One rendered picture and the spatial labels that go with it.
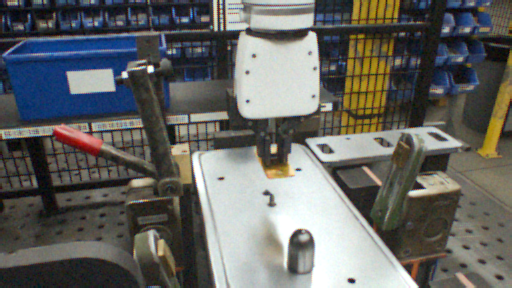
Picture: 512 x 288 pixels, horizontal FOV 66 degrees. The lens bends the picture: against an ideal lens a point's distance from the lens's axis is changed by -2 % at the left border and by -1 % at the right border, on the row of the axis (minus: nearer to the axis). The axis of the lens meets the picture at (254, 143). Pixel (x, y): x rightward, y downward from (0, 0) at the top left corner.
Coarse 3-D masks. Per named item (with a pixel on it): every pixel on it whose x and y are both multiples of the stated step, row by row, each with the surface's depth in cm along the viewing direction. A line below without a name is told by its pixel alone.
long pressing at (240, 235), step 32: (192, 160) 69; (224, 160) 69; (256, 160) 69; (288, 160) 69; (224, 192) 60; (256, 192) 60; (288, 192) 60; (320, 192) 60; (224, 224) 53; (256, 224) 53; (288, 224) 53; (320, 224) 53; (352, 224) 53; (224, 256) 47; (256, 256) 47; (320, 256) 47; (352, 256) 47; (384, 256) 47
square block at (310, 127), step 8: (320, 104) 79; (320, 112) 80; (280, 120) 82; (312, 120) 80; (320, 120) 80; (304, 128) 80; (312, 128) 81; (296, 136) 81; (304, 136) 81; (312, 136) 82; (304, 144) 83; (312, 152) 84
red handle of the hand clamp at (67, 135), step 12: (60, 132) 45; (72, 132) 46; (72, 144) 46; (84, 144) 46; (96, 144) 47; (108, 156) 48; (120, 156) 48; (132, 156) 49; (132, 168) 49; (144, 168) 49
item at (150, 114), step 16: (128, 64) 45; (144, 64) 46; (160, 64) 45; (128, 80) 44; (144, 80) 44; (144, 96) 45; (144, 112) 45; (160, 112) 49; (144, 128) 46; (160, 128) 47; (160, 144) 47; (160, 160) 48; (160, 176) 49; (176, 176) 50
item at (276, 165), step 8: (272, 152) 57; (272, 160) 53; (280, 160) 53; (264, 168) 52; (272, 168) 52; (280, 168) 52; (288, 168) 52; (272, 176) 50; (280, 176) 50; (288, 176) 51
